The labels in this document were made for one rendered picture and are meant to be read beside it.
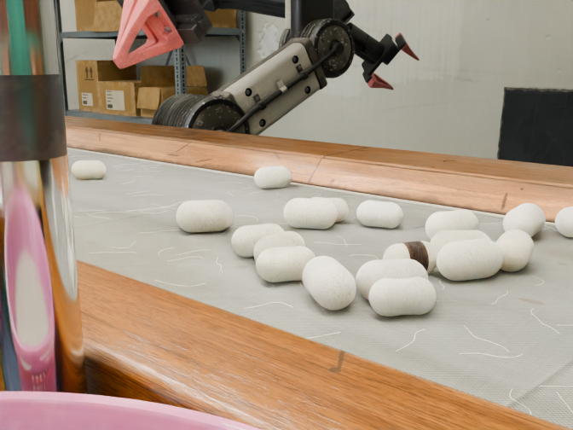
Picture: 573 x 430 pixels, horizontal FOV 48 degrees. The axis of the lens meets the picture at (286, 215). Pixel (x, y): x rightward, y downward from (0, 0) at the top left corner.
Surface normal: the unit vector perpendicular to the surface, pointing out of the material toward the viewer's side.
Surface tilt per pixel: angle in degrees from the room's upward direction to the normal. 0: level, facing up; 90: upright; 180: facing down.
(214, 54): 90
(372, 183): 45
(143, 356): 0
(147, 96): 80
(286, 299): 0
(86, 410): 75
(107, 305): 0
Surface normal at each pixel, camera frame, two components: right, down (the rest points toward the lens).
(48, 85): 0.86, 0.12
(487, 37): -0.68, 0.18
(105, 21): -0.65, -0.05
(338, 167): -0.45, -0.55
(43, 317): 0.40, 0.22
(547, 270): 0.00, -0.97
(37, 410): -0.06, -0.03
